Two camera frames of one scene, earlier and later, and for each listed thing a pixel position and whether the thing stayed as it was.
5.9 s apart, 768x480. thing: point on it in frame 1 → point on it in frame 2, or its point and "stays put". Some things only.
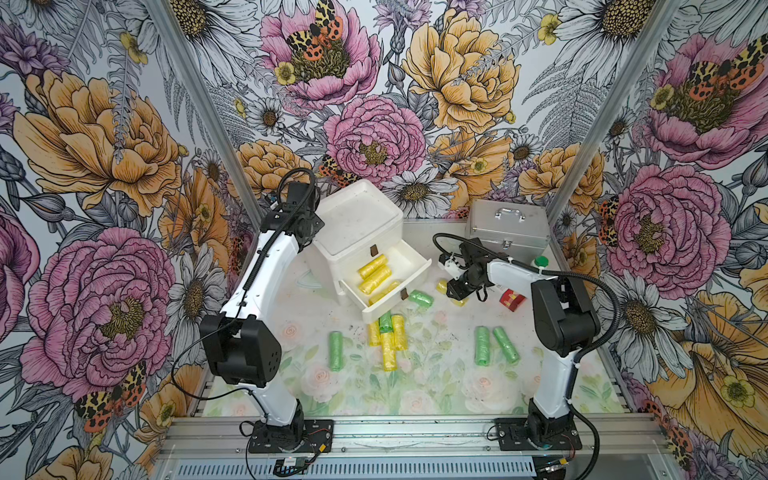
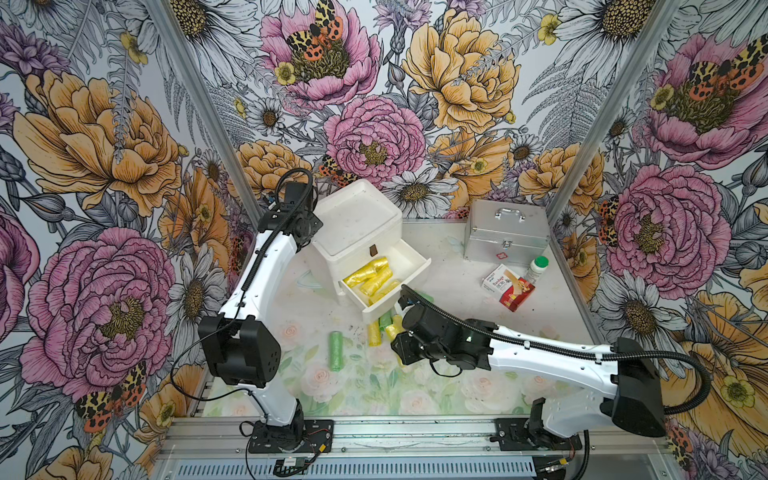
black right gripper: (458, 293) → (406, 354)
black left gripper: (318, 226) stays put
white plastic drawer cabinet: (360, 222) stays put
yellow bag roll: (399, 340) stays put
